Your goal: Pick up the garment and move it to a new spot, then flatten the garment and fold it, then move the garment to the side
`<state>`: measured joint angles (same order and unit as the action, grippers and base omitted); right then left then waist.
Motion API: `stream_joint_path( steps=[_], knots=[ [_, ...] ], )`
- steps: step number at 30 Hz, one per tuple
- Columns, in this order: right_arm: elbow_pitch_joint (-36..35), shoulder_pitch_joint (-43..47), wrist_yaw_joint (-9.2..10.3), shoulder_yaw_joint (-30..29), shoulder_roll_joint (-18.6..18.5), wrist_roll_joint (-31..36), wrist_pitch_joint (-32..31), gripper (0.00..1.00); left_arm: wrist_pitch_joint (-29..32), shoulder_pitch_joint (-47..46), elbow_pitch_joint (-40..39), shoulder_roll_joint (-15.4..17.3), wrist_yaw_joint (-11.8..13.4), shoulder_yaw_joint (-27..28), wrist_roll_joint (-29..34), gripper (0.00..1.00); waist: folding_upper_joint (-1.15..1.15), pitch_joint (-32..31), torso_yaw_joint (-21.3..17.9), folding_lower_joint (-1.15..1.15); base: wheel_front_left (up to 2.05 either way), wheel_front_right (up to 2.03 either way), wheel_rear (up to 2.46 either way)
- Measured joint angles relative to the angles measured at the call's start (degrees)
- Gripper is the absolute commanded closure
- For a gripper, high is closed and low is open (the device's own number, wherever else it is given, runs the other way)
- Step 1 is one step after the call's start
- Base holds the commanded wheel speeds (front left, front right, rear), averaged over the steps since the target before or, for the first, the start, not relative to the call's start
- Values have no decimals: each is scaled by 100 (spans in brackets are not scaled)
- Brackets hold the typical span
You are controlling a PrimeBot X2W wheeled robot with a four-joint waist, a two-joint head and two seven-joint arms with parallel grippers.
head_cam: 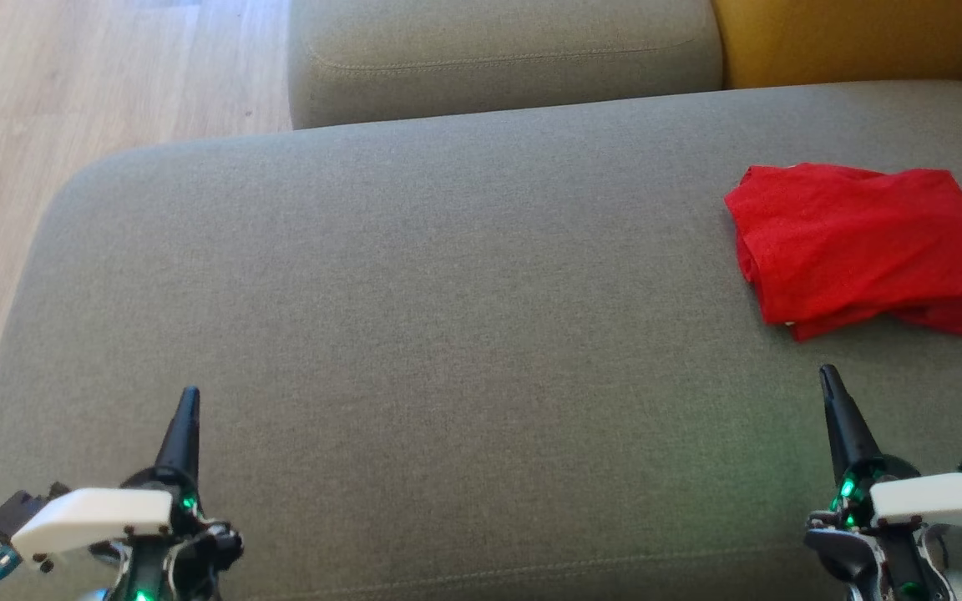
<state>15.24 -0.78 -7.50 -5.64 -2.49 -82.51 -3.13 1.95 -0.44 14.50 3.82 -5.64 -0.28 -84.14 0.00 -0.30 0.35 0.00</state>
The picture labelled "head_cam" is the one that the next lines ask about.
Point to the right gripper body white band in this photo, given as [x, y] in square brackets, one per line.
[940, 501]

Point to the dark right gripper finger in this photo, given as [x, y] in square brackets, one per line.
[850, 434]

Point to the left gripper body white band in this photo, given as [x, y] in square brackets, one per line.
[97, 517]

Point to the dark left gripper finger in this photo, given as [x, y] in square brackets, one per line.
[182, 451]

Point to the red and white basketball jersey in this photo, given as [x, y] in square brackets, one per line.
[857, 234]

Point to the large grey sofa seat cushion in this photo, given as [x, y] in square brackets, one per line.
[448, 334]

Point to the yellow cushion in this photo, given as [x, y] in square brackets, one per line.
[848, 37]

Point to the grey sofa cushion with seam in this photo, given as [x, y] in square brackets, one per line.
[489, 58]

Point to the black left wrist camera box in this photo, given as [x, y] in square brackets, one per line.
[17, 511]

